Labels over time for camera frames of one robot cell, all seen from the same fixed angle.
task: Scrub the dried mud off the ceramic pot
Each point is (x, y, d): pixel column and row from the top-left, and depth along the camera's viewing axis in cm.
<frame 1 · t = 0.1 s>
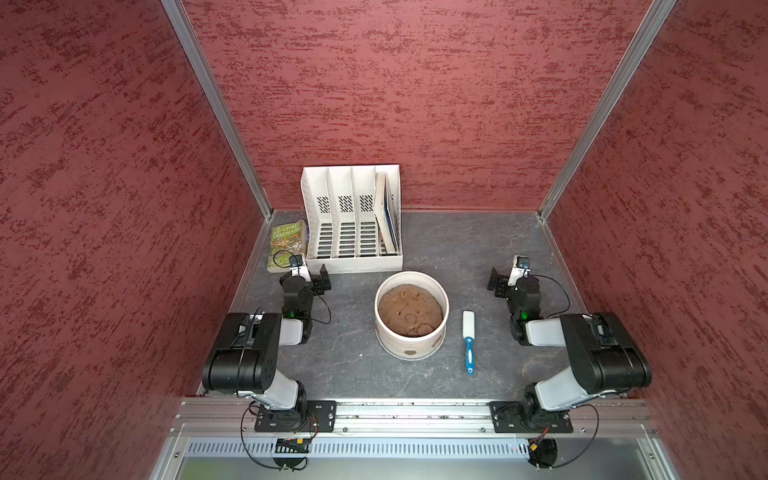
left hand: (310, 271, 93), fingers open
right hand: (506, 273, 94), fingers open
white ceramic pot with mud: (411, 313, 82), point 12 cm above the table
green paperback book: (285, 240, 109), point 4 cm above the table
book in file rack: (387, 212, 91), point 23 cm above the table

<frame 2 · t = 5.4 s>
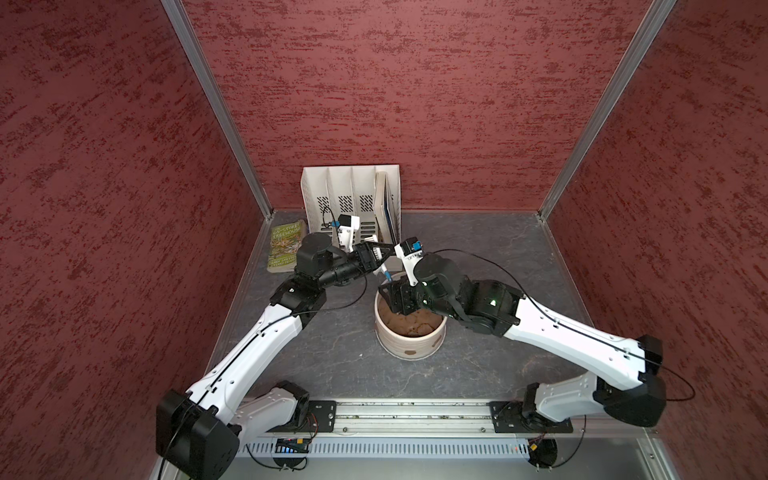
left hand: (391, 256, 68), fingers open
right hand: (390, 292, 67), fingers open
the named things where they were.

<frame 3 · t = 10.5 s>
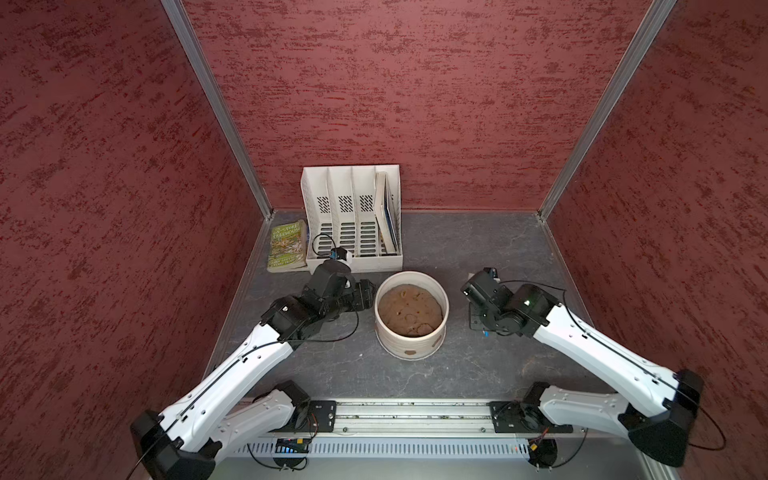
left hand: (363, 295, 74), fingers open
right hand: (479, 323, 75), fingers closed
the named things where they were.

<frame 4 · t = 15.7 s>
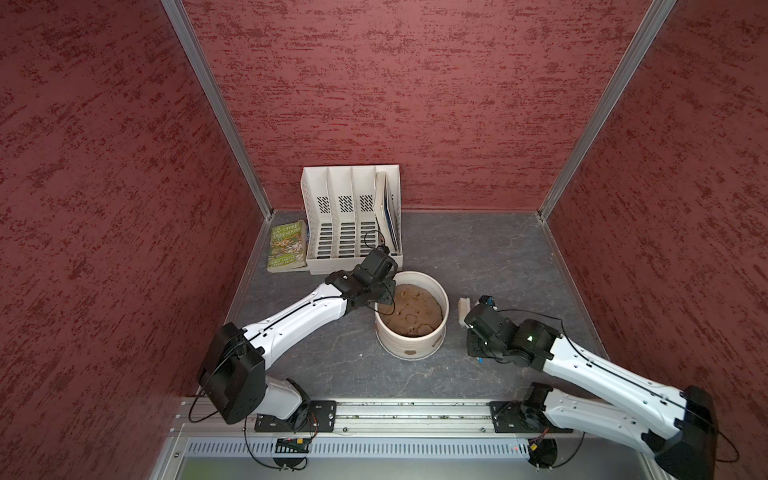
left hand: (385, 293, 83), fingers open
right hand: (471, 349, 78), fingers closed
the named things where they were.

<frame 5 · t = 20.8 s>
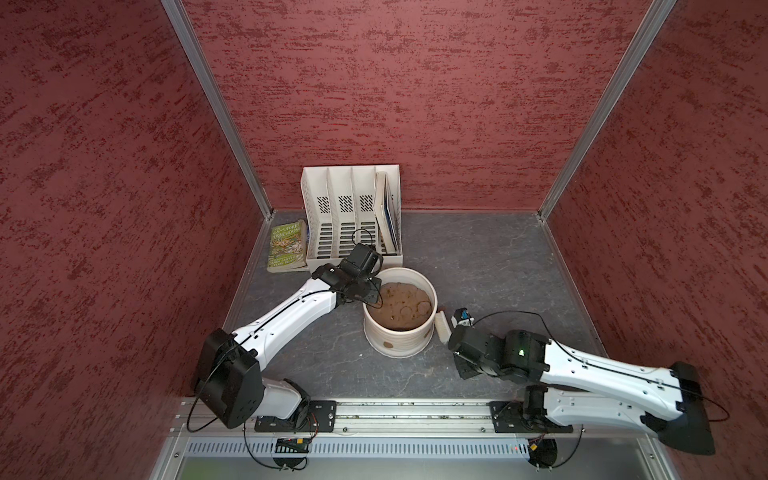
left hand: (369, 294, 83), fingers closed
right hand: (461, 364, 74), fingers closed
white ceramic pot with mud: (404, 324, 81), point 11 cm above the table
the other named things where they were.

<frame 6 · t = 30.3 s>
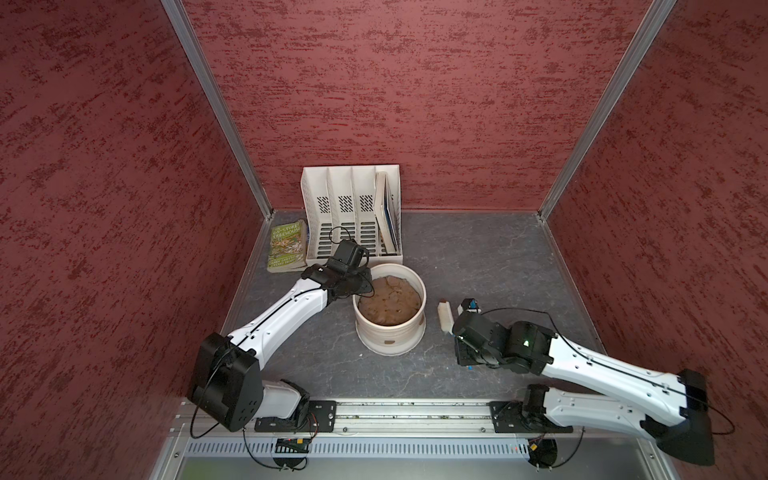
left hand: (365, 286, 84), fingers open
right hand: (458, 356, 74), fingers closed
white ceramic pot with mud: (392, 321, 81), point 12 cm above the table
the other named things where they were.

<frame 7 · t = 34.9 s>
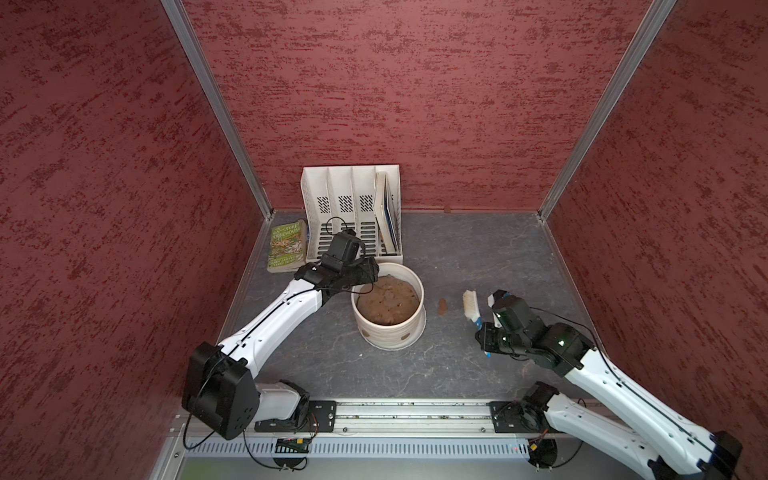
left hand: (369, 274, 82), fingers open
right hand: (477, 342, 75), fingers closed
the named things where they were.

